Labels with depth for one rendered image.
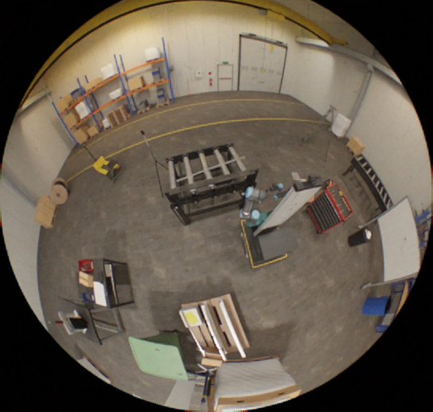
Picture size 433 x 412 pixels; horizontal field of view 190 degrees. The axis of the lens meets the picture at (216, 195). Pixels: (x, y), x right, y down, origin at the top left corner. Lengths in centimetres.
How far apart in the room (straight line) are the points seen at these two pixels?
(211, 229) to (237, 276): 104
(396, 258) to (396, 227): 79
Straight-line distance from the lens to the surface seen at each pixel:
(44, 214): 763
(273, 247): 181
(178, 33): 1032
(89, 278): 283
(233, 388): 269
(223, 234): 257
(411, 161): 1030
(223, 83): 1073
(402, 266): 453
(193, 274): 255
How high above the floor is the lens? 250
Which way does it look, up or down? 59 degrees down
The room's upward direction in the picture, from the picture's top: 3 degrees counter-clockwise
